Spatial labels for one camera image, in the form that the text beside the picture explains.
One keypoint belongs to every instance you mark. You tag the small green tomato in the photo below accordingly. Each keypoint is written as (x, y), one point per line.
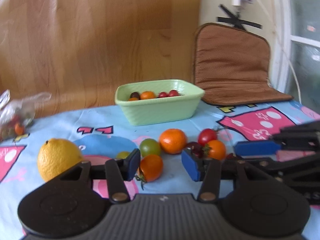
(123, 155)

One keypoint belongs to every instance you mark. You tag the large yellow lemon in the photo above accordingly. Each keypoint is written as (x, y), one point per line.
(57, 157)

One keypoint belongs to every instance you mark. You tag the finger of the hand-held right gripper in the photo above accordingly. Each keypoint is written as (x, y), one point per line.
(260, 164)
(255, 148)

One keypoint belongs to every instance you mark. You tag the tomatoes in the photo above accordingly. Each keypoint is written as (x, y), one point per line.
(148, 95)

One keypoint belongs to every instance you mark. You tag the clear plastic bag of tomatoes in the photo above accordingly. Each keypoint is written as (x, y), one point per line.
(17, 110)

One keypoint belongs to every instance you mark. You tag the small orange tomato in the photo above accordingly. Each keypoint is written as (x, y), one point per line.
(133, 99)

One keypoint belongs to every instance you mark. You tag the cartoon printed tablecloth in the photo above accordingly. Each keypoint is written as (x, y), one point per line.
(75, 120)

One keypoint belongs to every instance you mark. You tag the white window frame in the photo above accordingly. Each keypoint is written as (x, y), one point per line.
(282, 30)

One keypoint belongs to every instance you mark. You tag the light green plastic basin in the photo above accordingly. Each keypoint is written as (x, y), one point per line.
(160, 112)

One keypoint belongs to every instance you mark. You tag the wood-pattern board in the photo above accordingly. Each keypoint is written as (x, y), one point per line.
(100, 30)

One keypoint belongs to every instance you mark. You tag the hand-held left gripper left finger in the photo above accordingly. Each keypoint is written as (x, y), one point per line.
(132, 165)

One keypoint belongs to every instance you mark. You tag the red cherry tomato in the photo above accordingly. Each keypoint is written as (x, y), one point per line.
(173, 93)
(207, 136)
(163, 95)

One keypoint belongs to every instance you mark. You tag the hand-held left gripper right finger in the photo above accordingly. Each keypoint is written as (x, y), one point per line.
(190, 165)

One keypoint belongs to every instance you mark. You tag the brown seat cushion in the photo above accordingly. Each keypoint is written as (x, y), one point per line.
(230, 60)

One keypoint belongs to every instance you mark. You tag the round orange tomato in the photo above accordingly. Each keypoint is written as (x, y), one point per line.
(173, 140)

